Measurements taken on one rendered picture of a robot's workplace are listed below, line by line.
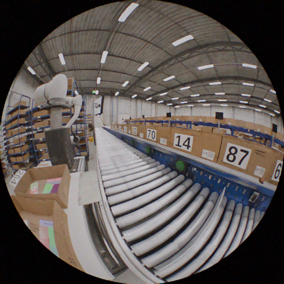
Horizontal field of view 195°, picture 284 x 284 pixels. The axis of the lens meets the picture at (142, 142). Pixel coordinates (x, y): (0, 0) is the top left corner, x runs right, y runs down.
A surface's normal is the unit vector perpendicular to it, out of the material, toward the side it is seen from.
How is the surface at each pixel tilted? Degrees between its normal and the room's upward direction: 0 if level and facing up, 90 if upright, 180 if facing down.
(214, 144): 90
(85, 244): 0
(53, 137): 90
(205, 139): 90
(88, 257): 0
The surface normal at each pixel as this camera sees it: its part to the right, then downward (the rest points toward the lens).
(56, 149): 0.56, 0.20
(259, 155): -0.85, 0.11
